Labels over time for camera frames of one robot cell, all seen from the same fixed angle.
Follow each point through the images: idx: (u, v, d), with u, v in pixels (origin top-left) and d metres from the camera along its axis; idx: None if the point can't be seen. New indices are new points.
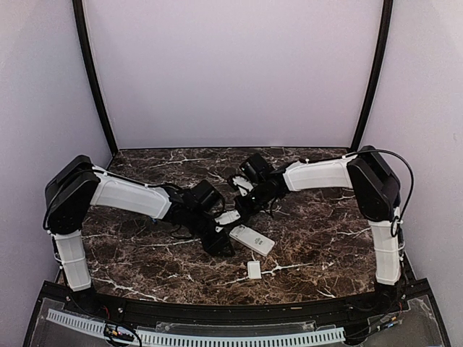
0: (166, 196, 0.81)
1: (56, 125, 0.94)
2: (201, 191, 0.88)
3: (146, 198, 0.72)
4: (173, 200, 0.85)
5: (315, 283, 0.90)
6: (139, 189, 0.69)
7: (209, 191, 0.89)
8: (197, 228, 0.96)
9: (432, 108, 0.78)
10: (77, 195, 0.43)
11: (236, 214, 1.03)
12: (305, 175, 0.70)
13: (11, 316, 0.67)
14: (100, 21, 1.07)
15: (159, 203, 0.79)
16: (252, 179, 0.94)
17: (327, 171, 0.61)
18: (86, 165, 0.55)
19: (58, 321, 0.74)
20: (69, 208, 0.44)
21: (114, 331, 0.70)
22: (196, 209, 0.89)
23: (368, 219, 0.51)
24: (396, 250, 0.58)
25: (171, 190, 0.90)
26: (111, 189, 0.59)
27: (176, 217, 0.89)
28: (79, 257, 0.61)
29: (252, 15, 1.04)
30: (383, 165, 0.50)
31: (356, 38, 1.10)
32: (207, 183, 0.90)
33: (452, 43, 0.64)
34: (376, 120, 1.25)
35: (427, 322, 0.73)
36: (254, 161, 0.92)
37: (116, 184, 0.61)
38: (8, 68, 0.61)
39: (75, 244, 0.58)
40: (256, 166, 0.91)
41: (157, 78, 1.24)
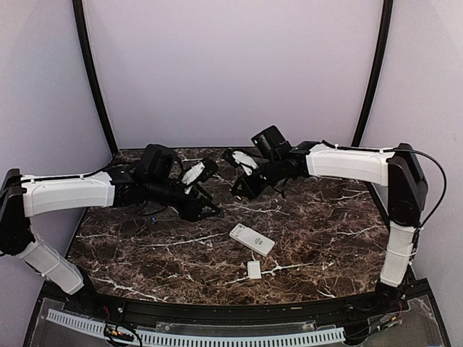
0: (108, 181, 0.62)
1: (56, 125, 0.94)
2: (149, 157, 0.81)
3: (85, 190, 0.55)
4: (118, 183, 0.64)
5: (315, 283, 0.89)
6: (75, 184, 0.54)
7: (158, 152, 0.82)
8: (162, 198, 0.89)
9: (431, 108, 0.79)
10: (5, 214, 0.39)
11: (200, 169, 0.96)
12: (335, 163, 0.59)
13: (11, 316, 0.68)
14: (100, 20, 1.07)
15: (103, 191, 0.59)
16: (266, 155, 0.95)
17: (359, 163, 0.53)
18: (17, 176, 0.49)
19: (57, 321, 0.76)
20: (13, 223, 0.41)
21: (114, 330, 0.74)
22: (149, 178, 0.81)
23: (392, 221, 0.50)
24: (409, 255, 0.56)
25: (113, 170, 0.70)
26: (45, 196, 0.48)
27: (131, 198, 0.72)
28: (54, 264, 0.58)
29: (252, 16, 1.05)
30: (419, 170, 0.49)
31: (356, 38, 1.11)
32: (149, 151, 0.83)
33: (451, 43, 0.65)
34: (377, 119, 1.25)
35: (427, 322, 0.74)
36: (270, 134, 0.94)
37: (47, 189, 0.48)
38: (8, 67, 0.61)
39: (45, 254, 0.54)
40: (270, 141, 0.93)
41: (157, 78, 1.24)
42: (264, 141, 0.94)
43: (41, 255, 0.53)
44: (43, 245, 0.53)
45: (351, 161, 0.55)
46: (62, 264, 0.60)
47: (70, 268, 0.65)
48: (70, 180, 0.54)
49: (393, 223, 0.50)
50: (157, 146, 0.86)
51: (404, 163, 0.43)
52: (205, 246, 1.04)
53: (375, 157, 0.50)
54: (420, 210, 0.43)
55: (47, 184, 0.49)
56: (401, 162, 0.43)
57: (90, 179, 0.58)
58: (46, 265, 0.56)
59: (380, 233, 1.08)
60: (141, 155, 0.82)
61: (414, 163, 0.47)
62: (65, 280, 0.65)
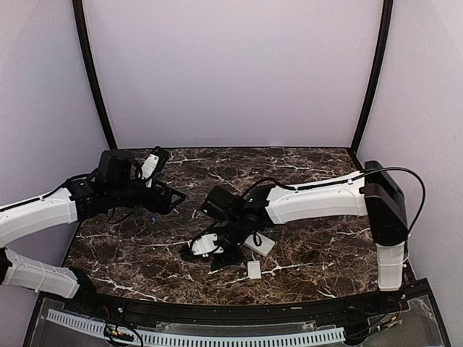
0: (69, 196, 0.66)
1: (56, 126, 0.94)
2: (105, 163, 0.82)
3: (48, 210, 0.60)
4: (77, 196, 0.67)
5: (315, 283, 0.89)
6: (38, 206, 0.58)
7: (116, 157, 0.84)
8: (132, 196, 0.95)
9: (432, 108, 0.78)
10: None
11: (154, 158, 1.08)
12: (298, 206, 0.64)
13: (12, 316, 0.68)
14: (100, 20, 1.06)
15: (66, 208, 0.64)
16: (221, 218, 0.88)
17: (328, 200, 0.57)
18: None
19: (58, 321, 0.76)
20: None
21: (114, 330, 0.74)
22: (110, 184, 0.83)
23: (379, 244, 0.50)
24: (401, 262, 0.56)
25: (72, 185, 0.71)
26: (9, 224, 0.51)
27: (90, 209, 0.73)
28: (40, 277, 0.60)
29: (253, 17, 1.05)
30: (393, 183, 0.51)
31: (357, 38, 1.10)
32: (105, 155, 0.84)
33: (452, 43, 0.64)
34: (376, 120, 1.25)
35: (427, 322, 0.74)
36: (216, 197, 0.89)
37: (10, 216, 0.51)
38: (8, 67, 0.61)
39: (27, 272, 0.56)
40: (219, 203, 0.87)
41: (157, 79, 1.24)
42: (213, 204, 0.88)
43: (24, 272, 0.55)
44: (22, 264, 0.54)
45: (320, 199, 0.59)
46: (48, 275, 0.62)
47: (61, 275, 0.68)
48: (30, 204, 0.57)
49: (381, 246, 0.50)
50: (113, 151, 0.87)
51: (379, 189, 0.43)
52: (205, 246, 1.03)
53: (344, 191, 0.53)
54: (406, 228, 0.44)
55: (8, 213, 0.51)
56: (375, 187, 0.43)
57: (49, 199, 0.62)
58: (35, 278, 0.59)
59: None
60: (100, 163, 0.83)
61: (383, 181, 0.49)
62: (61, 284, 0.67)
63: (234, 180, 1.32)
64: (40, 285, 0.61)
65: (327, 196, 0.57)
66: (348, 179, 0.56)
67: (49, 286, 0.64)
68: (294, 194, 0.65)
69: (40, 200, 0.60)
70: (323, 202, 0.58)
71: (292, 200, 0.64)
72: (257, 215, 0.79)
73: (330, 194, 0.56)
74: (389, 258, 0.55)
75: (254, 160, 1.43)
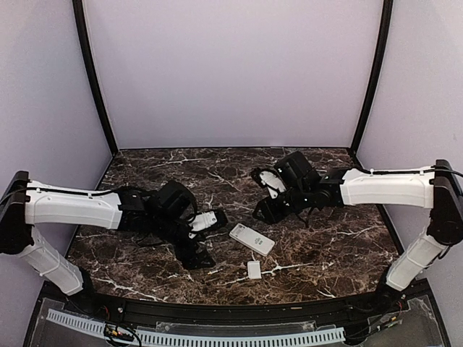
0: (115, 205, 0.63)
1: (57, 126, 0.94)
2: (166, 191, 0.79)
3: (87, 208, 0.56)
4: (125, 208, 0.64)
5: (315, 283, 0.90)
6: (82, 202, 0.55)
7: (176, 194, 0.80)
8: (166, 234, 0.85)
9: (432, 108, 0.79)
10: (6, 217, 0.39)
11: (212, 218, 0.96)
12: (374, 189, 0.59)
13: (12, 316, 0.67)
14: (100, 20, 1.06)
15: (109, 214, 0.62)
16: (290, 183, 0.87)
17: (400, 187, 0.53)
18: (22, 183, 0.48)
19: (56, 320, 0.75)
20: (15, 230, 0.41)
21: (114, 330, 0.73)
22: (161, 212, 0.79)
23: (429, 238, 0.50)
24: (427, 265, 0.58)
25: (124, 194, 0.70)
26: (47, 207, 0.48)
27: (132, 225, 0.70)
28: (53, 267, 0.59)
29: (253, 17, 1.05)
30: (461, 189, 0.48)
31: (357, 38, 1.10)
32: (173, 186, 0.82)
33: (453, 43, 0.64)
34: (376, 120, 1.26)
35: (427, 322, 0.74)
36: (296, 164, 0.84)
37: (51, 200, 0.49)
38: (9, 66, 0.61)
39: (42, 257, 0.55)
40: (299, 168, 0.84)
41: (157, 79, 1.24)
42: (290, 169, 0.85)
43: (40, 256, 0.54)
44: (43, 246, 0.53)
45: (394, 185, 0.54)
46: (60, 266, 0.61)
47: (69, 272, 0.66)
48: (77, 197, 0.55)
49: (428, 240, 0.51)
50: (179, 186, 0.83)
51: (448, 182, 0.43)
52: (205, 246, 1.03)
53: (416, 180, 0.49)
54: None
55: (53, 197, 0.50)
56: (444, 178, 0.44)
57: (98, 199, 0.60)
58: (49, 264, 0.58)
59: (380, 233, 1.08)
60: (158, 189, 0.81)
61: (456, 183, 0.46)
62: (66, 280, 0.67)
63: (234, 180, 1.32)
64: (48, 272, 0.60)
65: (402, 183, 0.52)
66: (420, 169, 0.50)
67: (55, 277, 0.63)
68: (369, 178, 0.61)
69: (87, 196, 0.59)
70: (391, 189, 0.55)
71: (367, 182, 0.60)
72: (332, 191, 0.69)
73: (408, 183, 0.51)
74: (425, 260, 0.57)
75: (254, 160, 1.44)
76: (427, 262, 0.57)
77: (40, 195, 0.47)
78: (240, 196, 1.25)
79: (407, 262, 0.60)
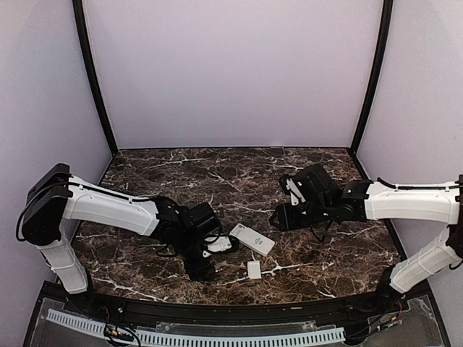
0: (153, 212, 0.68)
1: (56, 127, 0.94)
2: (199, 209, 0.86)
3: (124, 212, 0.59)
4: (163, 218, 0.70)
5: (315, 283, 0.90)
6: (121, 207, 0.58)
7: (208, 216, 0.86)
8: (184, 250, 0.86)
9: (432, 108, 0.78)
10: (44, 209, 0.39)
11: (227, 243, 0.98)
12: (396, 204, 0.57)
13: (12, 316, 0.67)
14: (100, 20, 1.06)
15: (144, 221, 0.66)
16: (309, 194, 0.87)
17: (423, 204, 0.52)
18: (64, 176, 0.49)
19: (57, 321, 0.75)
20: (45, 222, 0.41)
21: (114, 331, 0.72)
22: (190, 229, 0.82)
23: (448, 249, 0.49)
24: (433, 272, 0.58)
25: (159, 202, 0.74)
26: (87, 205, 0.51)
27: (165, 234, 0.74)
28: (69, 264, 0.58)
29: (252, 16, 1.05)
30: None
31: (357, 38, 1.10)
32: (207, 205, 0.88)
33: (452, 43, 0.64)
34: (376, 120, 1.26)
35: (427, 322, 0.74)
36: (317, 176, 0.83)
37: (93, 199, 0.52)
38: (9, 66, 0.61)
39: (62, 254, 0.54)
40: (320, 180, 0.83)
41: (157, 78, 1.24)
42: (310, 182, 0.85)
43: (62, 253, 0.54)
44: (66, 244, 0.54)
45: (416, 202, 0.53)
46: (76, 266, 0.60)
47: (81, 271, 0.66)
48: (118, 200, 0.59)
49: (447, 250, 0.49)
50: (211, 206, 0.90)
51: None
52: None
53: (442, 196, 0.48)
54: None
55: (96, 196, 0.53)
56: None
57: (137, 205, 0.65)
58: (64, 262, 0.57)
59: (380, 233, 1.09)
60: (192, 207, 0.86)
61: None
62: (71, 281, 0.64)
63: (234, 180, 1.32)
64: (59, 268, 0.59)
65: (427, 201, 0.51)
66: (445, 185, 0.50)
67: (63, 275, 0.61)
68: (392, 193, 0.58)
69: (128, 201, 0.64)
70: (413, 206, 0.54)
71: (388, 198, 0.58)
72: (356, 206, 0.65)
73: (433, 199, 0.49)
74: (434, 267, 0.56)
75: (254, 160, 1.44)
76: (437, 267, 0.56)
77: (85, 193, 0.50)
78: (240, 196, 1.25)
79: (417, 267, 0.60)
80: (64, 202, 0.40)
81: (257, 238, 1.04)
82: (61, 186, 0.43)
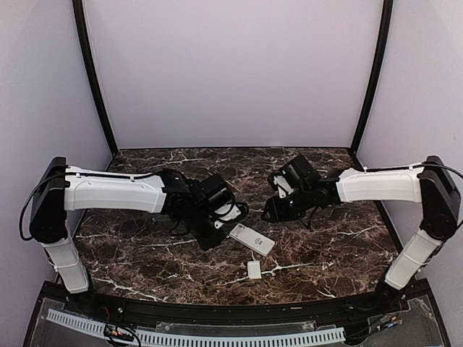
0: (159, 189, 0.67)
1: (56, 127, 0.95)
2: (211, 183, 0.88)
3: (126, 193, 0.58)
4: (170, 192, 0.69)
5: (315, 283, 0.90)
6: (123, 186, 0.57)
7: (221, 186, 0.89)
8: (197, 224, 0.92)
9: (432, 108, 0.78)
10: (46, 204, 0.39)
11: (236, 210, 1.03)
12: (368, 186, 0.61)
13: (11, 316, 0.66)
14: (100, 20, 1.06)
15: (150, 197, 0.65)
16: (294, 183, 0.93)
17: (388, 183, 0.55)
18: (61, 168, 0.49)
19: (58, 321, 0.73)
20: (51, 220, 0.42)
21: (114, 331, 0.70)
22: (203, 204, 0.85)
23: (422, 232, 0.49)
24: (422, 264, 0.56)
25: (166, 177, 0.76)
26: (86, 193, 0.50)
27: (176, 207, 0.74)
28: (71, 263, 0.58)
29: (252, 15, 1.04)
30: (451, 181, 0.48)
31: (357, 37, 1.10)
32: (219, 179, 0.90)
33: (452, 43, 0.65)
34: (376, 121, 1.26)
35: (427, 322, 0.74)
36: (298, 167, 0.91)
37: (90, 186, 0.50)
38: (9, 67, 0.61)
39: (66, 251, 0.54)
40: (299, 170, 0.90)
41: (157, 76, 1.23)
42: (292, 171, 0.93)
43: (67, 251, 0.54)
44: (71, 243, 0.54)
45: (384, 182, 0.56)
46: (79, 264, 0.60)
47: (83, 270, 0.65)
48: (119, 181, 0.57)
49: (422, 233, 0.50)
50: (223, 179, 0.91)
51: (435, 176, 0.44)
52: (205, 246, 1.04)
53: (405, 175, 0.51)
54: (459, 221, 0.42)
55: (93, 181, 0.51)
56: (432, 174, 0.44)
57: (140, 182, 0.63)
58: (68, 260, 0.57)
59: (380, 233, 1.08)
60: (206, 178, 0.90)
61: (445, 176, 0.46)
62: (71, 280, 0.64)
63: (234, 180, 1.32)
64: (61, 267, 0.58)
65: (393, 180, 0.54)
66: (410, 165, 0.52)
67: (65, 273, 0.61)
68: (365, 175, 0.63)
69: (131, 180, 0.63)
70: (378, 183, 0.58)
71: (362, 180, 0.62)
72: (330, 189, 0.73)
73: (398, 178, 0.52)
74: (421, 256, 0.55)
75: (254, 160, 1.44)
76: (423, 257, 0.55)
77: (82, 180, 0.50)
78: (240, 196, 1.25)
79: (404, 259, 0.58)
80: (64, 194, 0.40)
81: (257, 238, 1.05)
82: (61, 178, 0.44)
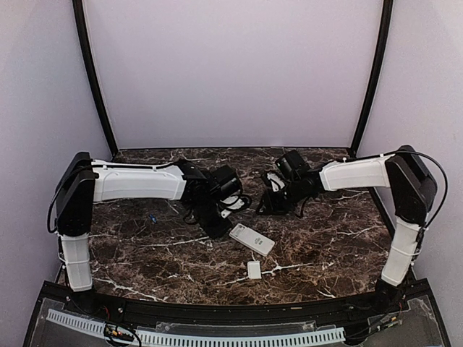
0: (179, 176, 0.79)
1: (57, 128, 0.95)
2: (222, 173, 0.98)
3: (150, 181, 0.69)
4: (189, 179, 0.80)
5: (315, 283, 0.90)
6: (147, 176, 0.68)
7: (232, 176, 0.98)
8: (208, 212, 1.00)
9: (432, 108, 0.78)
10: (77, 195, 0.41)
11: (240, 201, 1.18)
12: (346, 174, 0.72)
13: (11, 316, 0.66)
14: (100, 20, 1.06)
15: (171, 185, 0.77)
16: (287, 176, 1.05)
17: (366, 170, 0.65)
18: (85, 162, 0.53)
19: (57, 320, 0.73)
20: (79, 211, 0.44)
21: (114, 331, 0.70)
22: (215, 192, 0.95)
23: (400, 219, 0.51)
24: (411, 255, 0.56)
25: (184, 166, 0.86)
26: (117, 183, 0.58)
27: (194, 191, 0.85)
28: (83, 261, 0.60)
29: (252, 14, 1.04)
30: (425, 169, 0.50)
31: (357, 37, 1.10)
32: (228, 170, 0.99)
33: (452, 43, 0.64)
34: (376, 120, 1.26)
35: (428, 322, 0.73)
36: (291, 162, 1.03)
37: (119, 176, 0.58)
38: (8, 67, 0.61)
39: (81, 248, 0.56)
40: (292, 164, 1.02)
41: (157, 76, 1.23)
42: (285, 165, 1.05)
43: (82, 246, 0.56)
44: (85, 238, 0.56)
45: (359, 170, 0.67)
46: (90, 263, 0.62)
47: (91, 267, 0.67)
48: (142, 172, 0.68)
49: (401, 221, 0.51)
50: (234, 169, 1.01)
51: (399, 160, 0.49)
52: (205, 246, 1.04)
53: (376, 163, 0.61)
54: (425, 202, 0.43)
55: (120, 172, 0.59)
56: (398, 160, 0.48)
57: (161, 171, 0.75)
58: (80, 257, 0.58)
59: (380, 233, 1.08)
60: (216, 170, 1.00)
61: (413, 162, 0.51)
62: (78, 279, 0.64)
63: None
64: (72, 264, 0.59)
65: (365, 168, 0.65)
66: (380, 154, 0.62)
67: (76, 270, 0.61)
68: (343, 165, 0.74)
69: (153, 170, 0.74)
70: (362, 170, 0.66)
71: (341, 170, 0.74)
72: (315, 180, 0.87)
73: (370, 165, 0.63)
74: (406, 246, 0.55)
75: (254, 160, 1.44)
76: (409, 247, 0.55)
77: (109, 171, 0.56)
78: None
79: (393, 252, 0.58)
80: (93, 183, 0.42)
81: (257, 237, 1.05)
82: (88, 170, 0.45)
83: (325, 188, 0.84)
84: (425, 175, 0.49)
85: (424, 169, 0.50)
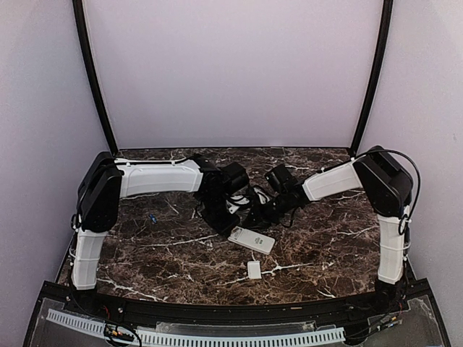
0: (196, 169, 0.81)
1: (56, 127, 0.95)
2: (230, 170, 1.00)
3: (169, 176, 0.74)
4: (205, 171, 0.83)
5: (315, 283, 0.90)
6: (166, 170, 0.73)
7: (241, 172, 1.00)
8: (216, 208, 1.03)
9: (432, 108, 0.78)
10: (105, 191, 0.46)
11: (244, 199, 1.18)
12: (325, 181, 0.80)
13: (10, 316, 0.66)
14: (100, 20, 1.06)
15: (189, 177, 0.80)
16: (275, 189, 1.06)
17: (338, 173, 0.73)
18: (107, 160, 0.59)
19: (58, 321, 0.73)
20: (105, 207, 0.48)
21: (114, 330, 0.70)
22: (226, 186, 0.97)
23: (378, 213, 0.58)
24: (401, 249, 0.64)
25: (200, 159, 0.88)
26: (137, 178, 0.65)
27: (210, 184, 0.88)
28: (95, 258, 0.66)
29: (252, 15, 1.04)
30: (397, 165, 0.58)
31: (357, 37, 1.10)
32: (237, 165, 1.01)
33: (452, 43, 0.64)
34: (376, 121, 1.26)
35: (427, 322, 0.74)
36: (278, 173, 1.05)
37: (141, 171, 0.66)
38: (8, 67, 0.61)
39: (94, 246, 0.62)
40: (280, 177, 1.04)
41: (157, 76, 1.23)
42: (273, 176, 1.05)
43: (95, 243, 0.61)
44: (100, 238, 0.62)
45: (333, 174, 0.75)
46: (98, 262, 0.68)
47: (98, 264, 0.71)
48: (163, 167, 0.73)
49: (378, 214, 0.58)
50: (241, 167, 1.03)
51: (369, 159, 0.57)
52: (205, 246, 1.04)
53: (345, 165, 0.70)
54: (396, 194, 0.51)
55: (142, 168, 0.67)
56: (367, 160, 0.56)
57: (179, 165, 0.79)
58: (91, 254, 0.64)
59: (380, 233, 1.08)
60: (226, 166, 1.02)
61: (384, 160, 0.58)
62: (83, 277, 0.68)
63: None
64: (84, 260, 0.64)
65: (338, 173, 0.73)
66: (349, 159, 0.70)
67: (84, 269, 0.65)
68: (320, 174, 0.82)
69: (171, 164, 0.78)
70: (339, 175, 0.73)
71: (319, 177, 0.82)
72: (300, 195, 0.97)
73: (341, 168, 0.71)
74: (393, 242, 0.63)
75: (254, 160, 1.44)
76: (391, 241, 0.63)
77: (133, 168, 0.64)
78: None
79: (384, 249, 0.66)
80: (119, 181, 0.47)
81: (257, 238, 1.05)
82: (114, 168, 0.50)
83: (310, 199, 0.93)
84: (396, 170, 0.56)
85: (395, 165, 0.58)
